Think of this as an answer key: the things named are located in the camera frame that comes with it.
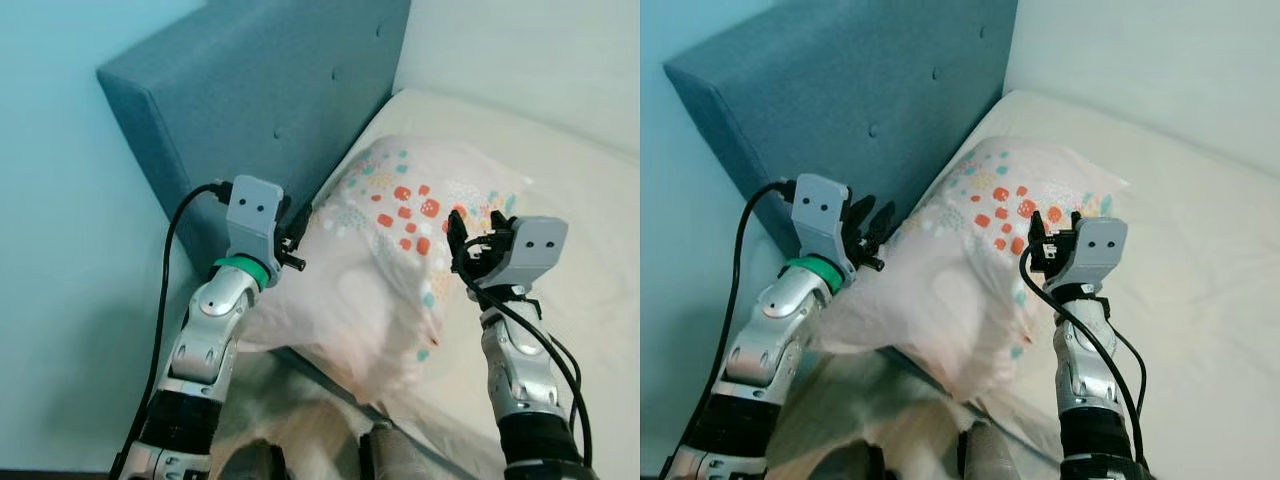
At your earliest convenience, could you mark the pink floral pillow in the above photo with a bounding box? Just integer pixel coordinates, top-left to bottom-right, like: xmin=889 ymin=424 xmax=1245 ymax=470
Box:
xmin=808 ymin=135 xmax=1131 ymax=406
xmin=238 ymin=135 xmax=533 ymax=406

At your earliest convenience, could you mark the cream bed mattress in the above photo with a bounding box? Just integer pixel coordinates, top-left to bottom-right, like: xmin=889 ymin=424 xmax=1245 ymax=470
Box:
xmin=240 ymin=88 xmax=641 ymax=480
xmin=800 ymin=90 xmax=1280 ymax=480

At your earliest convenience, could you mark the blue-grey upholstered headboard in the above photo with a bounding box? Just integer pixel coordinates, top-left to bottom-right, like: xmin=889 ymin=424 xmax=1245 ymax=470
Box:
xmin=664 ymin=0 xmax=1019 ymax=266
xmin=97 ymin=0 xmax=412 ymax=276

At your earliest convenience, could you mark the robot left leg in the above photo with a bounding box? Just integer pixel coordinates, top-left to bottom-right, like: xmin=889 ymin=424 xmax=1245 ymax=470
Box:
xmin=770 ymin=350 xmax=961 ymax=480
xmin=210 ymin=350 xmax=376 ymax=480

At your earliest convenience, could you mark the robot leg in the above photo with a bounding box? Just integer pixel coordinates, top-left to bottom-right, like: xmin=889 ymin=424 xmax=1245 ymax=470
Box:
xmin=958 ymin=420 xmax=1033 ymax=480
xmin=360 ymin=420 xmax=443 ymax=480
xmin=770 ymin=350 xmax=961 ymax=480
xmin=210 ymin=350 xmax=376 ymax=480

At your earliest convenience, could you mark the robot right leg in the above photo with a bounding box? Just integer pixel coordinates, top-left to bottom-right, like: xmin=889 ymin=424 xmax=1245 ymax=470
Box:
xmin=360 ymin=420 xmax=443 ymax=480
xmin=958 ymin=420 xmax=1033 ymax=480

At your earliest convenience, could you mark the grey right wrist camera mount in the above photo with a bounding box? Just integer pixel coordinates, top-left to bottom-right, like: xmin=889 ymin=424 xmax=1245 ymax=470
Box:
xmin=486 ymin=216 xmax=569 ymax=292
xmin=1066 ymin=215 xmax=1129 ymax=292

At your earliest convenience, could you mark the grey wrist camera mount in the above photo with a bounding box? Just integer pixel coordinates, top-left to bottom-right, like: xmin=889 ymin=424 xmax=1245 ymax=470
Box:
xmin=1066 ymin=215 xmax=1129 ymax=292
xmin=486 ymin=216 xmax=569 ymax=292
xmin=792 ymin=173 xmax=857 ymax=271
xmin=226 ymin=176 xmax=287 ymax=264

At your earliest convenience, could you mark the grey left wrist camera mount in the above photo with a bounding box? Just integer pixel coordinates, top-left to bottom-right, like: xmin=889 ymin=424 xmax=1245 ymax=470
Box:
xmin=792 ymin=173 xmax=857 ymax=271
xmin=226 ymin=176 xmax=287 ymax=264

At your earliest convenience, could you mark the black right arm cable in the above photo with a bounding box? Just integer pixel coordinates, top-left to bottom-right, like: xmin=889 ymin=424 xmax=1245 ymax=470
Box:
xmin=455 ymin=262 xmax=595 ymax=471
xmin=1020 ymin=245 xmax=1149 ymax=466

